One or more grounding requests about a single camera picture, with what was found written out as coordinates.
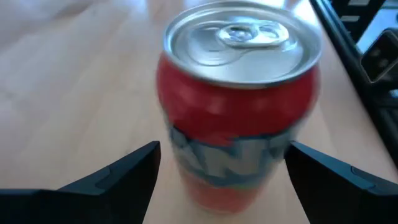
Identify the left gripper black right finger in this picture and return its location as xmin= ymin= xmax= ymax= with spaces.
xmin=284 ymin=140 xmax=398 ymax=224

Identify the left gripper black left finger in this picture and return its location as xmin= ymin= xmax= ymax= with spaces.
xmin=0 ymin=140 xmax=162 ymax=224

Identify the orange Fanta can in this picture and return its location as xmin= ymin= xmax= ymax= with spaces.
xmin=155 ymin=0 xmax=323 ymax=215

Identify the black aluminium table frame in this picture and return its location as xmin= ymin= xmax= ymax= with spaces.
xmin=309 ymin=0 xmax=398 ymax=170

